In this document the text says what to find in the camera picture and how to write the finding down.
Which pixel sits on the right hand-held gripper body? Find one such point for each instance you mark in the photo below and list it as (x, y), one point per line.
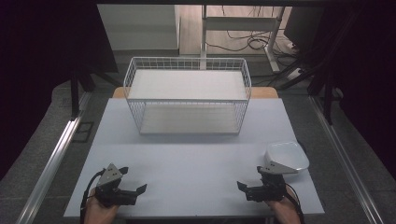
(271, 186)

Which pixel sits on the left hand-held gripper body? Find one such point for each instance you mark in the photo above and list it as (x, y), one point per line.
(109, 179)

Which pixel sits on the white square bowl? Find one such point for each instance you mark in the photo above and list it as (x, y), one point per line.
(289, 154)

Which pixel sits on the person's right hand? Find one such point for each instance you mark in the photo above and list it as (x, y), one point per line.
(284, 211)

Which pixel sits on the person's left hand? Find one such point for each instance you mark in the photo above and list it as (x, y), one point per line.
(99, 213)

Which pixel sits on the wooden table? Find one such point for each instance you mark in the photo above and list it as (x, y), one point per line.
(264, 92)

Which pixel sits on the black stand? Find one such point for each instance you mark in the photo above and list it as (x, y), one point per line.
(74, 96)
(327, 96)

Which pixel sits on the white power strip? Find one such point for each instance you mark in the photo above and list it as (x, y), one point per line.
(294, 73)

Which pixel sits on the dark curtain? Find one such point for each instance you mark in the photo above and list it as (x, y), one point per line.
(37, 62)
(367, 62)

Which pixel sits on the white cabinet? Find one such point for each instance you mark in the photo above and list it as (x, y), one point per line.
(140, 28)

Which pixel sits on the aluminium rail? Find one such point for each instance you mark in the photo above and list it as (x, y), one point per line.
(345, 161)
(51, 161)

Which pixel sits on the white desk frame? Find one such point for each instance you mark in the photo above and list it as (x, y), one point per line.
(239, 23)

